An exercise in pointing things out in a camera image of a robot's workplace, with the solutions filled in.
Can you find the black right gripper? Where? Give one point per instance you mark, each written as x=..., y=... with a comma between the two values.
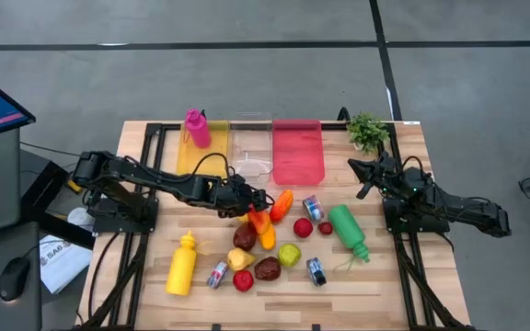
x=384, y=174

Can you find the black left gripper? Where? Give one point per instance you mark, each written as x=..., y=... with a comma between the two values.
x=237, y=197

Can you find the yellow and red toy mango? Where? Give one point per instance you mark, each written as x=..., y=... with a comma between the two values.
x=260, y=223

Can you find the maroon oval toy fruit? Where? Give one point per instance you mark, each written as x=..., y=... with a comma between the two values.
x=244, y=238

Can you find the red-orange toy mango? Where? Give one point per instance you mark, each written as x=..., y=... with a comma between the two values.
x=282, y=206

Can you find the green plastic squeeze bottle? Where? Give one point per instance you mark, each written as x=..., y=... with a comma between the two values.
x=345, y=225

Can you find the tin can with colourful label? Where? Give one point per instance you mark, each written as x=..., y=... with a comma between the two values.
x=217, y=275
x=315, y=271
x=313, y=208

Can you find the small red toy fruit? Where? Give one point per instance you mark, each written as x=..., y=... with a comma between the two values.
x=325, y=228

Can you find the pink plastic squeeze bottle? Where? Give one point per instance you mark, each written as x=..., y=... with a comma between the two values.
x=198, y=131

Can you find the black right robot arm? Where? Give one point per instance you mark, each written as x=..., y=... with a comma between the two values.
x=467, y=211

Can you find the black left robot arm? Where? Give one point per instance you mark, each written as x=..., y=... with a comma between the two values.
x=154, y=177

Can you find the green plant in white pot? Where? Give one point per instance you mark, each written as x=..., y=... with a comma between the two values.
x=366, y=131

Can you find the yellow toy pear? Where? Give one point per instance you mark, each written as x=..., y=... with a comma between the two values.
x=238, y=259

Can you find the green toy apple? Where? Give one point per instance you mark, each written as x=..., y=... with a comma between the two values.
x=289, y=255

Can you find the dark red toy apple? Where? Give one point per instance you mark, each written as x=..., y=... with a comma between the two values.
x=267, y=269

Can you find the clear plastic bin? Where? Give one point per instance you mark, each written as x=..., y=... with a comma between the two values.
x=251, y=147

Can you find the black table clamp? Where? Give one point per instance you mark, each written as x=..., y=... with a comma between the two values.
x=342, y=112
x=203, y=113

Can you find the red translucent plastic bin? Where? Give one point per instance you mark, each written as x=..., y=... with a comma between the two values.
x=299, y=151

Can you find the yellow translucent plastic bin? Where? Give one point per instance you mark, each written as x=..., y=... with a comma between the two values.
x=219, y=138

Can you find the yellow plastic squeeze bottle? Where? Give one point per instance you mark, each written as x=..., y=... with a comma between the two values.
x=181, y=271

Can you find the white round container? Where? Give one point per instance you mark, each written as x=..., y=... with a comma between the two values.
x=80, y=217

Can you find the white printed paper sheet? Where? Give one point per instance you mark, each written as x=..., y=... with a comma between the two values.
x=62, y=266

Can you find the black floor stand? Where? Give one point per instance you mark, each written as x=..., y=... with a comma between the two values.
x=46, y=188

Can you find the black computer mouse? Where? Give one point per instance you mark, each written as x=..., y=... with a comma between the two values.
x=14, y=278

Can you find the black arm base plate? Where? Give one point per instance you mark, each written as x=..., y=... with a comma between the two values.
x=108, y=223
x=394, y=225

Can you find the black aluminium rail frame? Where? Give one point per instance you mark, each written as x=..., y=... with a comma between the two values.
x=152, y=147

